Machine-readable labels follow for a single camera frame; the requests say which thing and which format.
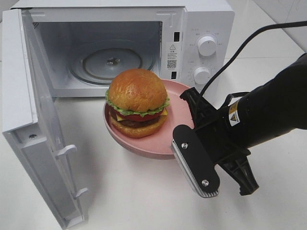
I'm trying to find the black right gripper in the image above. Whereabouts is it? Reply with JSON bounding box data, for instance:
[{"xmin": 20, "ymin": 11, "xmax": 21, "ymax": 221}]
[{"xmin": 172, "ymin": 88, "xmax": 259, "ymax": 198}]

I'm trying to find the pink round plate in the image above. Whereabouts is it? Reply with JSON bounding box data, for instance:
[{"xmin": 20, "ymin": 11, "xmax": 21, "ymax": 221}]
[{"xmin": 103, "ymin": 80, "xmax": 194, "ymax": 159}]

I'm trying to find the burger with lettuce and tomato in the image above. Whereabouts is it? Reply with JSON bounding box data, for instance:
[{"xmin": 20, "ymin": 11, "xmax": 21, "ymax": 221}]
[{"xmin": 106, "ymin": 69, "xmax": 169, "ymax": 138}]

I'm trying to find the white microwave door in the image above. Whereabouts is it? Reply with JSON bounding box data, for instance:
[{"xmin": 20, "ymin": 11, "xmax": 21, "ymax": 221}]
[{"xmin": 2, "ymin": 9, "xmax": 87, "ymax": 230}]

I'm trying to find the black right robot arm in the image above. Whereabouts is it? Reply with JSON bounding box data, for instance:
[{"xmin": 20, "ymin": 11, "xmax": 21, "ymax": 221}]
[{"xmin": 172, "ymin": 55, "xmax": 307, "ymax": 198}]

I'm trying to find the lower white microwave knob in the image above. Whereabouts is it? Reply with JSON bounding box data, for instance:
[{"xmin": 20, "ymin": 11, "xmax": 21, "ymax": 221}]
[{"xmin": 193, "ymin": 67, "xmax": 211, "ymax": 85}]

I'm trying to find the white microwave knob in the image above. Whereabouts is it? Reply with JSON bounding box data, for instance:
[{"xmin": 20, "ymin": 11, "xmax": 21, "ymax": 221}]
[
  {"xmin": 193, "ymin": 67, "xmax": 211, "ymax": 85},
  {"xmin": 197, "ymin": 35, "xmax": 217, "ymax": 57}
]

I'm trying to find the white warning label sticker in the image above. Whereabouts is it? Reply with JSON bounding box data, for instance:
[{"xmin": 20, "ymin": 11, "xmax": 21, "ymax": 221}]
[{"xmin": 166, "ymin": 42, "xmax": 178, "ymax": 70}]

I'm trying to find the upper white microwave knob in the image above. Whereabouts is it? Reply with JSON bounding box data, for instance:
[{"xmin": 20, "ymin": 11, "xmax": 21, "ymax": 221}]
[{"xmin": 197, "ymin": 35, "xmax": 217, "ymax": 57}]

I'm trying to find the glass microwave turntable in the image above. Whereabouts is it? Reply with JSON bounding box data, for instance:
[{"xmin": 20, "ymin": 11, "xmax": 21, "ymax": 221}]
[{"xmin": 69, "ymin": 47, "xmax": 155, "ymax": 85}]

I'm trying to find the white microwave oven body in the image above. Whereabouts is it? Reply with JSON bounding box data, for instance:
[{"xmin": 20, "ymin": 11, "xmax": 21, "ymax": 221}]
[{"xmin": 9, "ymin": 0, "xmax": 235, "ymax": 98}]

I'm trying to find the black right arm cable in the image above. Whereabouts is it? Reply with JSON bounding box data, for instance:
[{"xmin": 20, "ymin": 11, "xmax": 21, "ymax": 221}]
[{"xmin": 200, "ymin": 20, "xmax": 307, "ymax": 95}]

